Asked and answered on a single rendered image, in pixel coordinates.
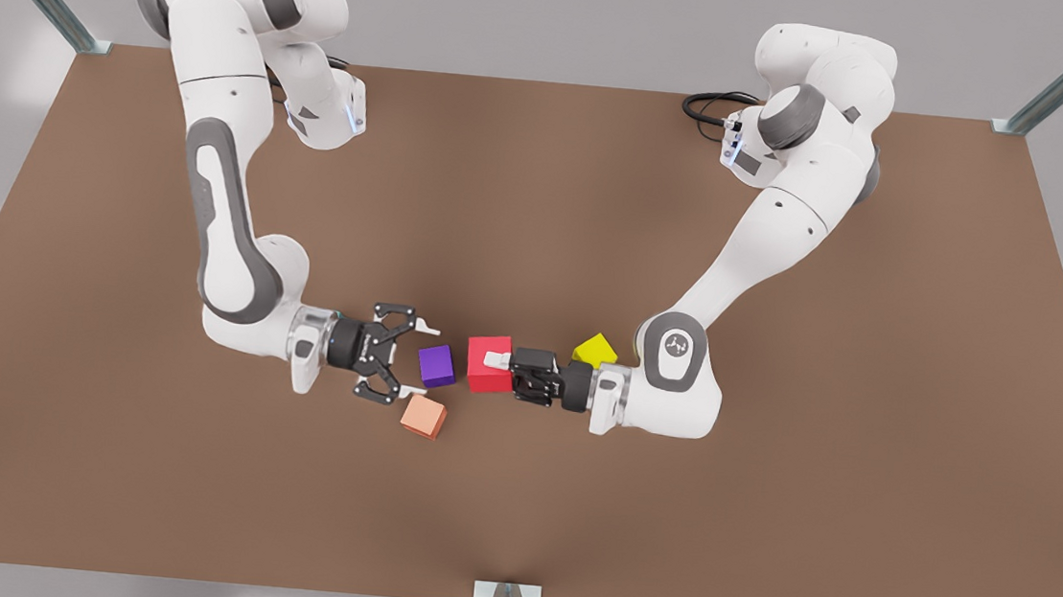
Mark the salmon orange wooden cube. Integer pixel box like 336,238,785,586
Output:
398,394,450,443

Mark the purple wooden cube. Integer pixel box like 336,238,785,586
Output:
415,342,459,391

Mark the red wooden cube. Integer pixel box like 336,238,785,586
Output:
464,333,520,398

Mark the black cable loop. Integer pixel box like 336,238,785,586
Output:
680,87,763,147

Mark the yellow wooden cube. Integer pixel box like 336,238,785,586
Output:
570,331,621,372

